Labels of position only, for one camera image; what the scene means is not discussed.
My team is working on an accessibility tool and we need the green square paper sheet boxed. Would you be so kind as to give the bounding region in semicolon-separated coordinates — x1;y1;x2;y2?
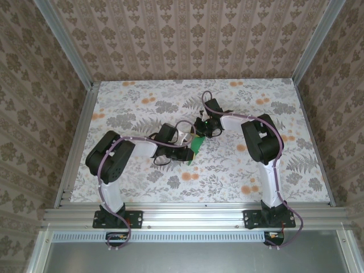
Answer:
187;135;206;166

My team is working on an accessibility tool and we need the grey sheet metal panel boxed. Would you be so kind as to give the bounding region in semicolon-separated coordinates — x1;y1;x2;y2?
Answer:
27;230;364;273

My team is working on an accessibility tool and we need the floral patterned table cover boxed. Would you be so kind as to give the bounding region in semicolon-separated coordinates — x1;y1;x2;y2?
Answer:
69;79;332;205

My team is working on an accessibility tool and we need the small black connector board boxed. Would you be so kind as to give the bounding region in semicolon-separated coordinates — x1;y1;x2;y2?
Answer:
263;231;286;246
105;232;129;247

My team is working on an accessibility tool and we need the right gripper black looped cable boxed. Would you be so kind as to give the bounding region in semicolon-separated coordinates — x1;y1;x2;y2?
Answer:
209;127;226;139

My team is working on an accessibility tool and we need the gripper black looped cable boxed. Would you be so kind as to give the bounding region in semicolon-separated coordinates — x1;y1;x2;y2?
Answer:
209;127;226;139
153;155;172;167

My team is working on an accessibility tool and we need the left gripper black looped cable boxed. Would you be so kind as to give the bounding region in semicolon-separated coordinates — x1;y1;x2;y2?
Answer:
153;155;172;167

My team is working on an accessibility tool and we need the wide aluminium mounting rail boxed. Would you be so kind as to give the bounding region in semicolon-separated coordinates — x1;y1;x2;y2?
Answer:
41;203;352;230

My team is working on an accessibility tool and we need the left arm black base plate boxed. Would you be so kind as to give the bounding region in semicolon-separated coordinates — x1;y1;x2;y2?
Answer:
93;209;143;229

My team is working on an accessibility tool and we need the white slotted cable duct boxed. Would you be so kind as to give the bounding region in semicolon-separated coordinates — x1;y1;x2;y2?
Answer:
52;230;270;243

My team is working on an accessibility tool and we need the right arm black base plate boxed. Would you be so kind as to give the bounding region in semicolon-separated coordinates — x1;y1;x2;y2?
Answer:
243;209;296;230

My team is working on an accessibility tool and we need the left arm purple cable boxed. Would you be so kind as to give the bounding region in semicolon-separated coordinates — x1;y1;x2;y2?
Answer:
96;121;197;253

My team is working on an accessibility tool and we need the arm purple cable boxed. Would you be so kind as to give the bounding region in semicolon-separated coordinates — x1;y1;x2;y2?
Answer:
201;90;304;251
96;121;197;253

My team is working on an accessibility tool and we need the aluminium side rail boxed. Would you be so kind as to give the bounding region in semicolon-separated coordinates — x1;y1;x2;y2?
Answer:
292;81;337;208
55;81;101;209

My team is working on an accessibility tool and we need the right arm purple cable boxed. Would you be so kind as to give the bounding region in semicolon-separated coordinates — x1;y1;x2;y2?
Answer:
201;90;304;251

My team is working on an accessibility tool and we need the aluminium corner post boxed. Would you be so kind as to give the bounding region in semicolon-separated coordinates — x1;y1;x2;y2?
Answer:
292;0;347;84
34;0;94;88

